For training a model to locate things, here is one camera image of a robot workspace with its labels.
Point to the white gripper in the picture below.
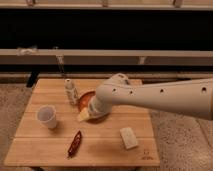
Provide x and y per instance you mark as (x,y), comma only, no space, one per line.
(96,108)

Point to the red chili pepper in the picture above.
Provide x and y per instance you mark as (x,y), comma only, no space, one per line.
(75,144)

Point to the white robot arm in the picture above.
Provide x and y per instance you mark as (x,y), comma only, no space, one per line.
(191,98)

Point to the white sponge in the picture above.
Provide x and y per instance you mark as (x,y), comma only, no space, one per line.
(129,138)

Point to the orange bowl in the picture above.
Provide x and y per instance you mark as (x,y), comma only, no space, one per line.
(83,104)

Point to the white plastic cup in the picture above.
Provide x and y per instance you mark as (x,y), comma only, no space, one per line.
(47,116)

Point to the wooden rail beam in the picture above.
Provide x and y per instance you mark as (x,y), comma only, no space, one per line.
(32,56)

